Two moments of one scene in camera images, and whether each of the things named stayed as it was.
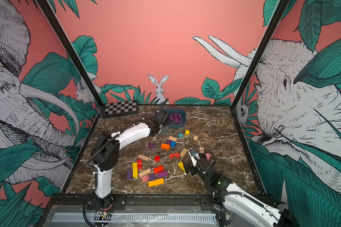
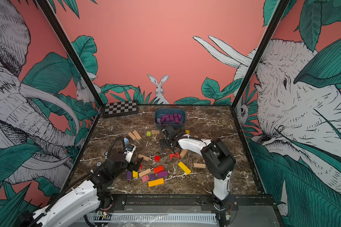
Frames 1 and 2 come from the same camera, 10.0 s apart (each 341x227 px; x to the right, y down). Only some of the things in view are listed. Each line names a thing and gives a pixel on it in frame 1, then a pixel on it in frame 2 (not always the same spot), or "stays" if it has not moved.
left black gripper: [166, 129] -> [132, 166]
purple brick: [163, 174] stays
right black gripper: [192, 167] -> [165, 140]
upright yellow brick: [135, 170] stays
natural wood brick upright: [183, 153] stays
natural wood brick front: [146, 171] stays
